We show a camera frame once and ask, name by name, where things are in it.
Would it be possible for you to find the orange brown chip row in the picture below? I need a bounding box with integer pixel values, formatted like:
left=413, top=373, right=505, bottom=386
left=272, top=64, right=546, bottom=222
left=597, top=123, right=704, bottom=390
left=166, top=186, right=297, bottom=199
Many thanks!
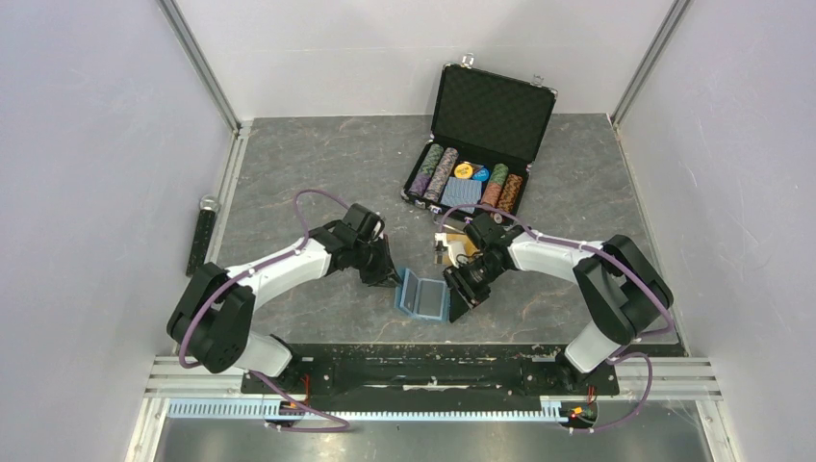
left=496, top=174, right=523, bottom=213

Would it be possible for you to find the white slotted cable duct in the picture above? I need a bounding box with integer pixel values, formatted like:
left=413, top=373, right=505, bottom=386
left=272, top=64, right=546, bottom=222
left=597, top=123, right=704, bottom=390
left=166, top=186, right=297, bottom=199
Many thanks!
left=166, top=398, right=577, bottom=424

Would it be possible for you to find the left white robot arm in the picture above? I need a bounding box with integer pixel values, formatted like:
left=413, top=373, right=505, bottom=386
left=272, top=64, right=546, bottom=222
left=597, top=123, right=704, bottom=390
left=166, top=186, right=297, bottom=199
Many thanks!
left=166, top=203, right=402, bottom=393

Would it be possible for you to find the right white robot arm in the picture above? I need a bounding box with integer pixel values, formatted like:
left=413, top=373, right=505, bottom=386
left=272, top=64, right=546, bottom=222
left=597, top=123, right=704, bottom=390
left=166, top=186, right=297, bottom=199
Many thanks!
left=434, top=214, right=674, bottom=393

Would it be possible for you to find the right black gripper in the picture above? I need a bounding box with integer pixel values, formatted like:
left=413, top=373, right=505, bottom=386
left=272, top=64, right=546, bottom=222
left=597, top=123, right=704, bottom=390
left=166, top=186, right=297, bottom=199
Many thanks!
left=443, top=254, right=506, bottom=322

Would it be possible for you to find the purple green chip row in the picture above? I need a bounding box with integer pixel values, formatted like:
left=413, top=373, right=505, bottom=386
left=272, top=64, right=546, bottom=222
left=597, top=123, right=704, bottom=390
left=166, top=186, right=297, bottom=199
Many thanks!
left=408, top=143, right=445, bottom=195

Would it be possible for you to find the blue card holder wallet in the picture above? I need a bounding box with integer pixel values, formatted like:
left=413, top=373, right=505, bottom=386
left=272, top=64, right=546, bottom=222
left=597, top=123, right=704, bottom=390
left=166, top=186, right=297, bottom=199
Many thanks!
left=395, top=268, right=450, bottom=322

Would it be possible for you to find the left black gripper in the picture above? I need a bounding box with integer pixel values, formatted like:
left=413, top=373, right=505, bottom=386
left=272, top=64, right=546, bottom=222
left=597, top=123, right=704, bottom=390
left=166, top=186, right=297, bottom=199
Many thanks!
left=351, top=234, right=403, bottom=289

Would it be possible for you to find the clear plastic card box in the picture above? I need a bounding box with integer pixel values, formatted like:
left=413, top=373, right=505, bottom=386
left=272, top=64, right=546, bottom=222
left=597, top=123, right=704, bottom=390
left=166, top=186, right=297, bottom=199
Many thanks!
left=433, top=225, right=479, bottom=268

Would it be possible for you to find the pink grey chip row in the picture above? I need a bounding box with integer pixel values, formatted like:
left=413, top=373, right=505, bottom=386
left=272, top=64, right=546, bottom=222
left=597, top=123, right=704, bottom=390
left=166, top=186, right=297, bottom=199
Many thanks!
left=422, top=147, right=459, bottom=202

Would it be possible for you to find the blue dealer button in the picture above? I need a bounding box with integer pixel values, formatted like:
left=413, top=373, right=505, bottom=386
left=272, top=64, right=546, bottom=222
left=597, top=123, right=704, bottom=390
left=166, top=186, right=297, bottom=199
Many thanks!
left=472, top=167, right=491, bottom=182

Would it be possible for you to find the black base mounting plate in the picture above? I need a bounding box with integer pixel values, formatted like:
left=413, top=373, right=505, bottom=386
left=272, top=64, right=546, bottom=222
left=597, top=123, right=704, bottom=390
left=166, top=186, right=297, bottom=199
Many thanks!
left=242, top=342, right=621, bottom=413

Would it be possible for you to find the purple cable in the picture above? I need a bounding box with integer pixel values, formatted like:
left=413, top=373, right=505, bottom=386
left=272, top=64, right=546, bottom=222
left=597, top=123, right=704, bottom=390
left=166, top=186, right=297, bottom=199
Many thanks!
left=440, top=203, right=677, bottom=433
left=178, top=189, right=353, bottom=433

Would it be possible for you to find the black poker chip case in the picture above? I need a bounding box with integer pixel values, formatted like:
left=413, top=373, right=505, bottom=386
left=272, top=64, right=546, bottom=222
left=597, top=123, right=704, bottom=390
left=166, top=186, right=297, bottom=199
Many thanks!
left=400, top=55, right=558, bottom=215

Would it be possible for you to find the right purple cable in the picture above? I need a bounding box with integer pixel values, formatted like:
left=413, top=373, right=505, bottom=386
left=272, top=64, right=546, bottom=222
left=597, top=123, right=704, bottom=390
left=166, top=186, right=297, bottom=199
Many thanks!
left=440, top=203, right=677, bottom=433

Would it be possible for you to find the yellow dealer button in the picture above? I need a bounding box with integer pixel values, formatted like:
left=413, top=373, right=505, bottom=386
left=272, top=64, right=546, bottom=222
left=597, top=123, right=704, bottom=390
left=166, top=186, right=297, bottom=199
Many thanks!
left=453, top=163, right=474, bottom=179

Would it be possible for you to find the blue playing card deck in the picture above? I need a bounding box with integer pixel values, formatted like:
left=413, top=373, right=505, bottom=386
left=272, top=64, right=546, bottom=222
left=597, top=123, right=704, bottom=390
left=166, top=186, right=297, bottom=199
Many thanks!
left=440, top=177, right=482, bottom=207

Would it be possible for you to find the black microphone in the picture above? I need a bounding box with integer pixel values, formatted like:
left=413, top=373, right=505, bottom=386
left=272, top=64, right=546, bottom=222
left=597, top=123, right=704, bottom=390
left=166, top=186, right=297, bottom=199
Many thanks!
left=185, top=195, right=220, bottom=277

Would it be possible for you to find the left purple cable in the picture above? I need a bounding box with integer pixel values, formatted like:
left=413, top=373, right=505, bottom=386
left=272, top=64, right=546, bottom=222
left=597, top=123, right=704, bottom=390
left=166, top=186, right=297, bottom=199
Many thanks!
left=178, top=189, right=353, bottom=433

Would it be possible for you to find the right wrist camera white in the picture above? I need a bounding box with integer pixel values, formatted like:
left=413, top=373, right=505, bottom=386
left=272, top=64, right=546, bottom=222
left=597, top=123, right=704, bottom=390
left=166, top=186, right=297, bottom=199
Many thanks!
left=434, top=233, right=453, bottom=266

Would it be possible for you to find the green red chip row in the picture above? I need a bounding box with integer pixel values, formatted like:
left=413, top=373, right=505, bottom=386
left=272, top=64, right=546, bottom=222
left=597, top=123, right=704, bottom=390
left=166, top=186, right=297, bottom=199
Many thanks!
left=480, top=164, right=509, bottom=207

